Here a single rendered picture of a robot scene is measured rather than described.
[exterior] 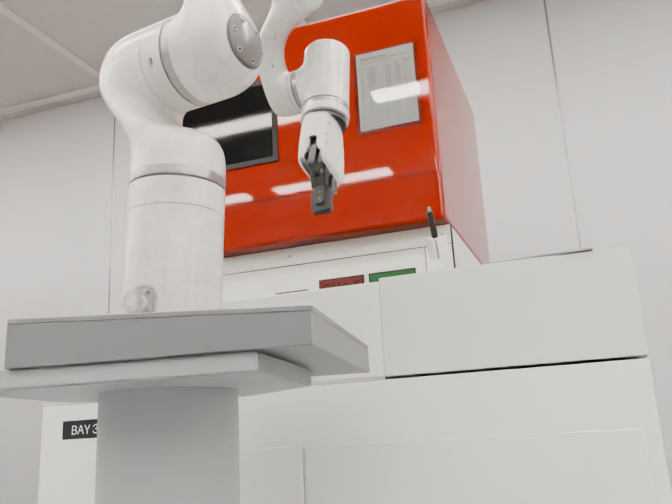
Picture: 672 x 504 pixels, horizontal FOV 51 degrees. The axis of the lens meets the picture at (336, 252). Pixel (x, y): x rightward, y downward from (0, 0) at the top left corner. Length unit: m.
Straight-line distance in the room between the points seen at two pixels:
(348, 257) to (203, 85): 0.93
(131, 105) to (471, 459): 0.64
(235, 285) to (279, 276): 0.13
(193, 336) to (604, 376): 0.55
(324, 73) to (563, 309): 0.58
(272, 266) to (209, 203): 0.97
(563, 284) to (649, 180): 2.28
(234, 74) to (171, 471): 0.47
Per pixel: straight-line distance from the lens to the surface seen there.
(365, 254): 1.75
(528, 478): 0.99
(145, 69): 0.96
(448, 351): 1.02
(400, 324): 1.04
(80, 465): 1.28
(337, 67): 1.28
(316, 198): 1.16
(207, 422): 0.80
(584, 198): 3.24
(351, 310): 1.06
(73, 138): 4.47
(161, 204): 0.86
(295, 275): 1.80
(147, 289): 0.84
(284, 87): 1.30
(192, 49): 0.91
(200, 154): 0.89
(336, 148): 1.21
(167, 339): 0.70
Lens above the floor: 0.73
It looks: 15 degrees up
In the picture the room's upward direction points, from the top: 3 degrees counter-clockwise
